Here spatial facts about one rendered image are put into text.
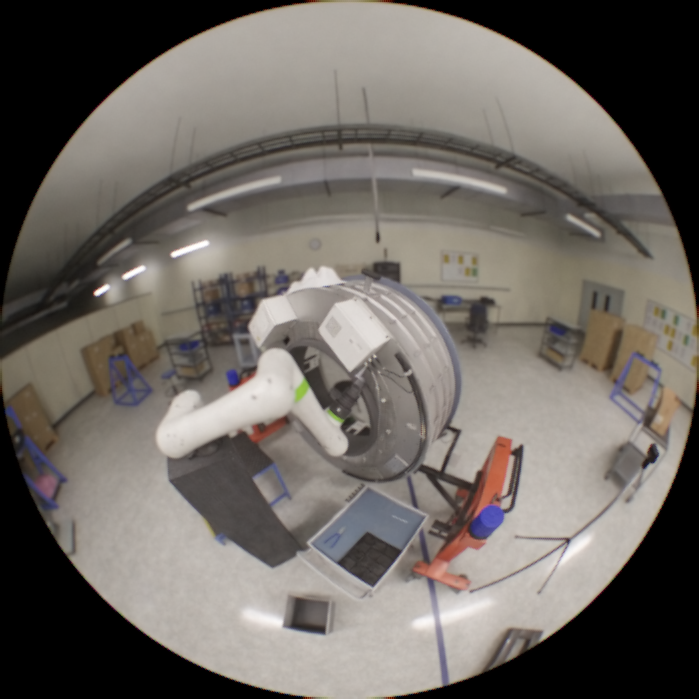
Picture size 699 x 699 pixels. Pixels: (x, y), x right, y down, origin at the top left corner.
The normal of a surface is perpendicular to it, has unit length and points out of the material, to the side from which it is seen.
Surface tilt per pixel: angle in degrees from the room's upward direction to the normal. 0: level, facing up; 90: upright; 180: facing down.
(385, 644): 0
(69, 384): 90
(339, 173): 90
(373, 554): 0
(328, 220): 90
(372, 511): 0
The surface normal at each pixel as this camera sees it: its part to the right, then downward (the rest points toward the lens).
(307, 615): -0.06, -0.92
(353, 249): 0.00, 0.38
